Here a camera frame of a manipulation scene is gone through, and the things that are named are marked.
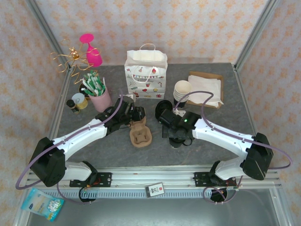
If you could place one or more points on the brown pulp cup carrier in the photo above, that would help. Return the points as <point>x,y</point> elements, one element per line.
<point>140,146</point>
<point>140,135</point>

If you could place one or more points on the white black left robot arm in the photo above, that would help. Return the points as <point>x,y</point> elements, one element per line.
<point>80,134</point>

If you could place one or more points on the pink plastic goblet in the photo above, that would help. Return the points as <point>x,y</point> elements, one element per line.
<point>94,58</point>

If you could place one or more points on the aluminium frame post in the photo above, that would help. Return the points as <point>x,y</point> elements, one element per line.
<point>47,30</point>
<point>257,30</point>

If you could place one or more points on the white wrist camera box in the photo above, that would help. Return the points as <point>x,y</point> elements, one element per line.
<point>129,96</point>
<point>179,112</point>

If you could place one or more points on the paper cup stack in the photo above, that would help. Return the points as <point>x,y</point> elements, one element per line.
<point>182,88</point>

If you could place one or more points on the grey metal sheet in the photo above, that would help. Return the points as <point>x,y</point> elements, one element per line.
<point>152,212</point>

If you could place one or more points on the white party print gift bag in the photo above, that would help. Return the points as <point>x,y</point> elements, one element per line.
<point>145,80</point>

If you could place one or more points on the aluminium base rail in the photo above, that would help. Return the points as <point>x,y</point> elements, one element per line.
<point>152,175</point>

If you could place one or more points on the white number tag card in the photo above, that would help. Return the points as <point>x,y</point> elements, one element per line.
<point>154,190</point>

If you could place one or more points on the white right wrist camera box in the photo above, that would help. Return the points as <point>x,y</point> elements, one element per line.
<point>179,112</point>

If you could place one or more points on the small circuit board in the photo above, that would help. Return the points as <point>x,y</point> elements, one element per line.
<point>234,187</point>

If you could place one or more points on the brown cardboard tray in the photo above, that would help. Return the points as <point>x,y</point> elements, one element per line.
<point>207,73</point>

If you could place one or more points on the blue snack packet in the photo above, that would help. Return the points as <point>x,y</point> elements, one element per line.
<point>42,204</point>

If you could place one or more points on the black cup lids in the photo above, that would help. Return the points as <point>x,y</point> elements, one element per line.
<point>176,144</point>

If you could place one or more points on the pink straw holder cup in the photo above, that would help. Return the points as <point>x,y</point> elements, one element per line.
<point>101,103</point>

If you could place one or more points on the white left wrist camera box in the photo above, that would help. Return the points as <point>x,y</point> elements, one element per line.
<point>129,96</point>

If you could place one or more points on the small dark bottle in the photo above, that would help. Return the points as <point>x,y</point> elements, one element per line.
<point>71,106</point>

